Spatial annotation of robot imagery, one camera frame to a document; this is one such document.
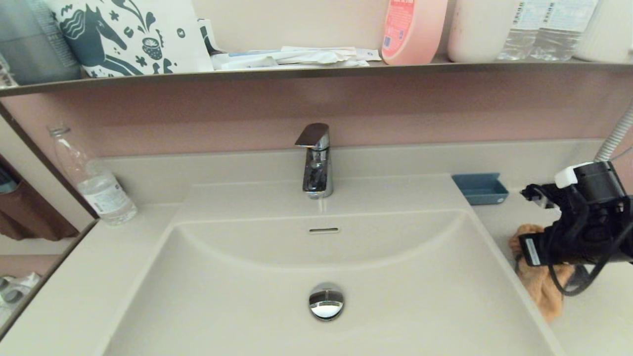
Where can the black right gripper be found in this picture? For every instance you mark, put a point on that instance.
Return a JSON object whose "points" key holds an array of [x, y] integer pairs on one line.
{"points": [[583, 242]]}

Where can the orange microfibre cloth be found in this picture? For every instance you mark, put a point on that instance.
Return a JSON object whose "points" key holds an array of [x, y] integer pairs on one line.
{"points": [[544, 291]]}

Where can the chrome faucet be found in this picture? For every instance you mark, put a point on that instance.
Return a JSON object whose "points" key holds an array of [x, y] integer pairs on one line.
{"points": [[317, 173]]}

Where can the white ceramic sink basin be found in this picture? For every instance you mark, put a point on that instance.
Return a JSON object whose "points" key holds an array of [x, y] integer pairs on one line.
{"points": [[222, 296]]}

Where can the blue soap dish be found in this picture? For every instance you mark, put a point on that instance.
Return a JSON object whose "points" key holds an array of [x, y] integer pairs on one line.
{"points": [[479, 190]]}

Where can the white ribbed container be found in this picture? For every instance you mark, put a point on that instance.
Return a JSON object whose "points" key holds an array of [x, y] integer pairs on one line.
{"points": [[610, 29]]}

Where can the white smooth jar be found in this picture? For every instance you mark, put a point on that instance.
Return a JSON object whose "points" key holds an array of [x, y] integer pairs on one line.
{"points": [[479, 29]]}

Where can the chrome drain stopper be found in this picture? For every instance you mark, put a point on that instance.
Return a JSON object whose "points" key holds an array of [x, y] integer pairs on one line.
{"points": [[326, 301]]}

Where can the pink lotion bottle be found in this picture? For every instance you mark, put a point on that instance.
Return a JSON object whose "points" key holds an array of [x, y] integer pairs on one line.
{"points": [[413, 34]]}

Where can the white crumpled wrapper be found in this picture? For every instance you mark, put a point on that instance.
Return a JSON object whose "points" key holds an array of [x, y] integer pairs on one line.
{"points": [[324, 55]]}

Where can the white toothbrush packet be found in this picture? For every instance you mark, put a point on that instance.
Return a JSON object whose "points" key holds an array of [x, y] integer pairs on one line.
{"points": [[245, 60]]}

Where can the black white sachet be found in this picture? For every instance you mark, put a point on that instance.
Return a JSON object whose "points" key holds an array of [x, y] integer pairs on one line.
{"points": [[207, 37]]}

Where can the white horse print bag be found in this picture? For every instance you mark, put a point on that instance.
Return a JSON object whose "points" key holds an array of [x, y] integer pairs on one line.
{"points": [[148, 34]]}

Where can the clear plastic water bottle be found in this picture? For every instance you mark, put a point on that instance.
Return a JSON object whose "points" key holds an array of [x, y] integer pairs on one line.
{"points": [[101, 193]]}

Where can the brown hanging towel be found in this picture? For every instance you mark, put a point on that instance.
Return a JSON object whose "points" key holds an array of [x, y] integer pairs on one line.
{"points": [[29, 217]]}

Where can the white grey bundle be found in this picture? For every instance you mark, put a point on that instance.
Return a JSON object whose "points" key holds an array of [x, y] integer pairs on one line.
{"points": [[17, 291]]}

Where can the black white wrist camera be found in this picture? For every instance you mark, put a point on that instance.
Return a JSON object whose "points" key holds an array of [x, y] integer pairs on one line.
{"points": [[593, 183]]}

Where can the brown wall shelf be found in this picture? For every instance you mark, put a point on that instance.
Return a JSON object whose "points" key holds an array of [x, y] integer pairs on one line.
{"points": [[316, 71]]}

